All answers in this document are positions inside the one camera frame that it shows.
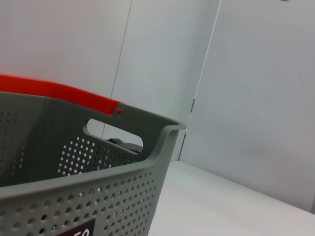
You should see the grey-green perforated storage bin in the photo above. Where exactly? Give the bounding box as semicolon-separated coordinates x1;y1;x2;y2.
0;91;188;236

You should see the orange bin carry handle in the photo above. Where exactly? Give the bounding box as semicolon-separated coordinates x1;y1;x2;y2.
0;73;123;116

